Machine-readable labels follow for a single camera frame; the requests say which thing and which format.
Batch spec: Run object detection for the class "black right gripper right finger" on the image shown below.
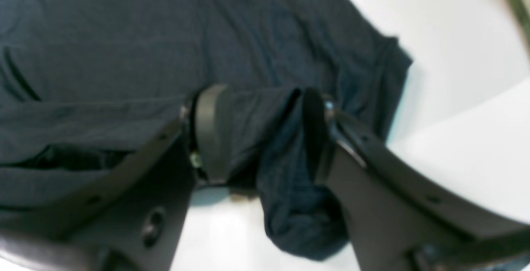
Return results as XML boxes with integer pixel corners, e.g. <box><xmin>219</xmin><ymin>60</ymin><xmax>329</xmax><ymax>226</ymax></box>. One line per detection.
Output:
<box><xmin>302</xmin><ymin>89</ymin><xmax>530</xmax><ymax>271</ymax></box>

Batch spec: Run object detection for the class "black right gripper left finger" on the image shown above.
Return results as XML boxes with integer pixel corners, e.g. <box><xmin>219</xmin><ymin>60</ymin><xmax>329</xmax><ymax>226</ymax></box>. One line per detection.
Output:
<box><xmin>1</xmin><ymin>84</ymin><xmax>233</xmax><ymax>271</ymax></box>

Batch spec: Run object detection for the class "dark navy T-shirt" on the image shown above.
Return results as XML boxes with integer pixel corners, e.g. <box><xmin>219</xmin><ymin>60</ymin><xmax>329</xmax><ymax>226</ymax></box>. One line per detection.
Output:
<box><xmin>0</xmin><ymin>0</ymin><xmax>412</xmax><ymax>260</ymax></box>

